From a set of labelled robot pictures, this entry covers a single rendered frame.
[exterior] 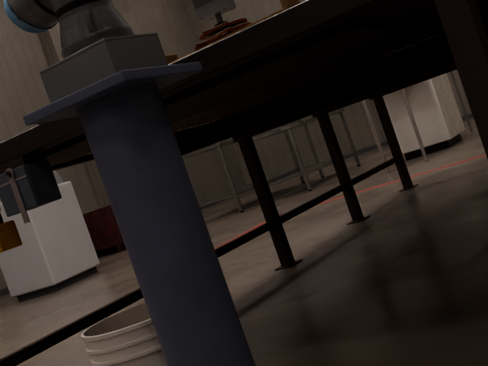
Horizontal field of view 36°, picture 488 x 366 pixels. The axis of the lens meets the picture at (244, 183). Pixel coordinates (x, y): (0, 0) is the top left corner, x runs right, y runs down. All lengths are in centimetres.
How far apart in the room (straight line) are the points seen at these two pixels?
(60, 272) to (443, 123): 436
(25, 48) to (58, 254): 451
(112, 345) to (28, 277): 620
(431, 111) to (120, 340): 710
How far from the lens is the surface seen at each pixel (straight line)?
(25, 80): 1142
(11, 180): 222
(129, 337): 180
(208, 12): 201
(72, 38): 155
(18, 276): 809
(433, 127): 866
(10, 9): 174
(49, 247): 786
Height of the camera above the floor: 65
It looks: 2 degrees down
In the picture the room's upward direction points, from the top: 19 degrees counter-clockwise
